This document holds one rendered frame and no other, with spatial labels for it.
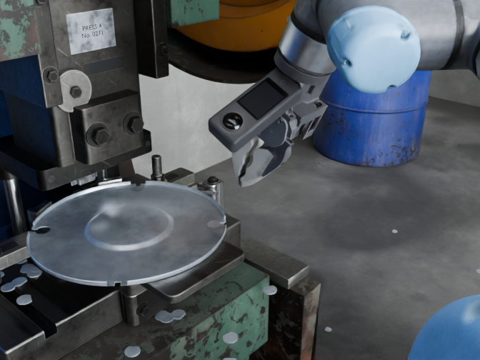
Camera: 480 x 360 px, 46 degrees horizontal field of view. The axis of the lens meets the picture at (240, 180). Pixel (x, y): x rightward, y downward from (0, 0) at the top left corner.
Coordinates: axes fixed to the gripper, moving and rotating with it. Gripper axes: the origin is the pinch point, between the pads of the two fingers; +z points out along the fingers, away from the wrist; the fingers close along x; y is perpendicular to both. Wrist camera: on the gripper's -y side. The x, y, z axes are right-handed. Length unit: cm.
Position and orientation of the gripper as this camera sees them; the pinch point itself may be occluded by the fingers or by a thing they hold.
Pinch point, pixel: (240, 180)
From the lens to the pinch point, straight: 78.9
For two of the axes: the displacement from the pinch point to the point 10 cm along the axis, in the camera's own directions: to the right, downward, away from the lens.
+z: -3.2, 6.9, 6.5
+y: 6.4, -3.4, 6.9
